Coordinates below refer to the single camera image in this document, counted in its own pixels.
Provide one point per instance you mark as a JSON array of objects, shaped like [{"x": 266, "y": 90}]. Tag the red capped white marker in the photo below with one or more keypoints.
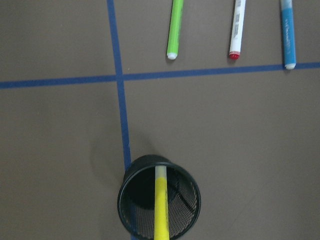
[{"x": 237, "y": 29}]

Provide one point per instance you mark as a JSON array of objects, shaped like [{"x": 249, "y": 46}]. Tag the blue highlighter pen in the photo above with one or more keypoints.
[{"x": 288, "y": 34}]

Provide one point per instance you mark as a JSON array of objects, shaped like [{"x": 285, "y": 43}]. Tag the brown paper table cover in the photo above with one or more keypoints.
[{"x": 85, "y": 88}]

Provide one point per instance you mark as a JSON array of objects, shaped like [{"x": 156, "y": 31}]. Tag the green highlighter pen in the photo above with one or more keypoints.
[{"x": 175, "y": 29}]

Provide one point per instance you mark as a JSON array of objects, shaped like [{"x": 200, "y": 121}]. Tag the black mesh pen cup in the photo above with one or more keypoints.
[{"x": 136, "y": 198}]

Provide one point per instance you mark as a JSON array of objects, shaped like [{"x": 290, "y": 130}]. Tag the yellow highlighter pen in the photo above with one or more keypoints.
[{"x": 161, "y": 212}]

